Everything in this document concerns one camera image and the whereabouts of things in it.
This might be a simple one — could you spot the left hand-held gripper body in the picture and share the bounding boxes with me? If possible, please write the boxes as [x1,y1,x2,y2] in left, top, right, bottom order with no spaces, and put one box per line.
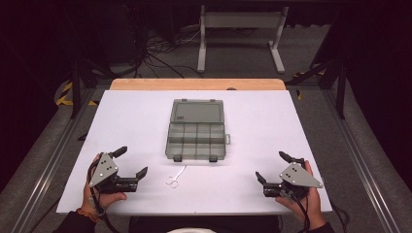
[88,152,140,194]

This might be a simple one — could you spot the person's left hand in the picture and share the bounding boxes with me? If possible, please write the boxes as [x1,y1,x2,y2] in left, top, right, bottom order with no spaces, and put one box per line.
[81,153,128,216]

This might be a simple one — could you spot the bundle of black floor cables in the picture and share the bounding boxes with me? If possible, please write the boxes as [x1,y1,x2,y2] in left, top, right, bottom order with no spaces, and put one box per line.
[129,27,206,80]

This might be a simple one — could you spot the grey clear plastic organizer box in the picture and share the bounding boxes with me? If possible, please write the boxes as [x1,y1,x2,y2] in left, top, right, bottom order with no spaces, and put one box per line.
[164,98,232,163]

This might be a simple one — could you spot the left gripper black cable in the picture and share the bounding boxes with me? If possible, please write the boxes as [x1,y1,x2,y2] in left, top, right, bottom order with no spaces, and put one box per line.
[86,160,121,233]

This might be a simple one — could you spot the wooden table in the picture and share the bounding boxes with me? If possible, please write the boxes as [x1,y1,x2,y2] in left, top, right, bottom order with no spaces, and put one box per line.
[109,78,288,91]

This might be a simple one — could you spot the white board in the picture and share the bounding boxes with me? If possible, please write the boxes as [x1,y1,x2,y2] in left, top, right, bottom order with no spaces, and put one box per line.
[56,89,333,216]

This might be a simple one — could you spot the white metal stand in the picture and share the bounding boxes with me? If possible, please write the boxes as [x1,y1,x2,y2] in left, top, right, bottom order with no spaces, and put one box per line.
[196,4,290,75]

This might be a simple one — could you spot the small metal scissors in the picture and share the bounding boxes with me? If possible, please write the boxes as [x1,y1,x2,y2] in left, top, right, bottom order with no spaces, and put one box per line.
[165,164,189,190]

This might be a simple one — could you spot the orange braided bracelet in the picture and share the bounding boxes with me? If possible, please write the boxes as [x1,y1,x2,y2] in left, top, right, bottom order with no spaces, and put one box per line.
[76,208,102,224]

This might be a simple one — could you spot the yellow black hazard tape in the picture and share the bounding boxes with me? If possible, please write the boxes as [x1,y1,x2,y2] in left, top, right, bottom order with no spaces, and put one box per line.
[292,68,326,80]
[55,81,99,107]

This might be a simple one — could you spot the person's torso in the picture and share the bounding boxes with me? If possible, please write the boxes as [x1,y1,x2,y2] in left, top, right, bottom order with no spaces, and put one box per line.
[128,215,282,233]

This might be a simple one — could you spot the black metal stand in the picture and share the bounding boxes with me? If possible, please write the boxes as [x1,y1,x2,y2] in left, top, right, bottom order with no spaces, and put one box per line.
[285,57,350,120]
[68,60,115,119]

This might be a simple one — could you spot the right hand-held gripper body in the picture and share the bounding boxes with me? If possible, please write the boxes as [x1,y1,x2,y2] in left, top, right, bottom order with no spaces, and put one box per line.
[262,157,325,202]

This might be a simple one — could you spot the aluminium rail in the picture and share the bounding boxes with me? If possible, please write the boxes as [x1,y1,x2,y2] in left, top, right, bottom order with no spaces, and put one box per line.
[9,86,99,233]
[320,87,404,233]

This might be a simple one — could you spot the person's right hand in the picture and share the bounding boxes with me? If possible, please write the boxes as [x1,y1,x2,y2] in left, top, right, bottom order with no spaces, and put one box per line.
[275,160,327,229]

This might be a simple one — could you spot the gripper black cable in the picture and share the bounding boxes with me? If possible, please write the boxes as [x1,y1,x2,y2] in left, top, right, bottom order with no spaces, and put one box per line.
[86,160,121,233]
[290,189,313,233]

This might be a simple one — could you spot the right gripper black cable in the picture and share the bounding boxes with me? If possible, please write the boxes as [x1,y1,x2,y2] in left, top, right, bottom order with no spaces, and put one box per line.
[290,189,313,233]

